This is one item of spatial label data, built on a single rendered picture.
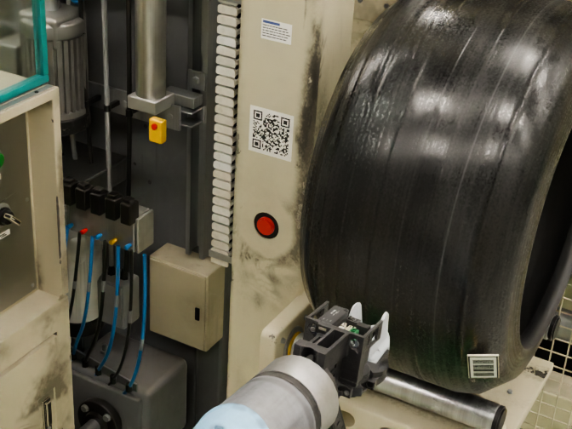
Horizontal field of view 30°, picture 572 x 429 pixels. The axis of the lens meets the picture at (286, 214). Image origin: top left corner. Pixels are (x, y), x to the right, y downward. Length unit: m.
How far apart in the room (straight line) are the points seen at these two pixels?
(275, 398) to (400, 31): 0.57
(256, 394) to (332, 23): 0.69
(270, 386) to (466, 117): 0.46
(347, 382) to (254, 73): 0.59
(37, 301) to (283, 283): 0.41
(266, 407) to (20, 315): 0.82
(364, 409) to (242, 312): 0.29
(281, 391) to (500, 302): 0.41
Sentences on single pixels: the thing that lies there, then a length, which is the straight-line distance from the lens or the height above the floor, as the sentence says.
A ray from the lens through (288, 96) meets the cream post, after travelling 1.58.
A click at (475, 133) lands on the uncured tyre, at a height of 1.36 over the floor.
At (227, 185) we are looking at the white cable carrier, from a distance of 1.71.
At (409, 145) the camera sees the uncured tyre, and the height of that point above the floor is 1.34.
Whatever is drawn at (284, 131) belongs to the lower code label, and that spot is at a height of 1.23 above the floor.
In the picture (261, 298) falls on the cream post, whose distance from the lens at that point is 1.76.
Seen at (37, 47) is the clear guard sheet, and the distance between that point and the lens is 1.63.
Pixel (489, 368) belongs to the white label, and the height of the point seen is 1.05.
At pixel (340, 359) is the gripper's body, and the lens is 1.16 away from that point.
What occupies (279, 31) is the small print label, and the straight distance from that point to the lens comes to 1.55.
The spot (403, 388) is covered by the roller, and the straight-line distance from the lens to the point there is 1.61.
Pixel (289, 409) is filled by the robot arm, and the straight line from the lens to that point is 1.03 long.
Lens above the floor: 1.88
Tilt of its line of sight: 28 degrees down
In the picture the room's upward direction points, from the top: 4 degrees clockwise
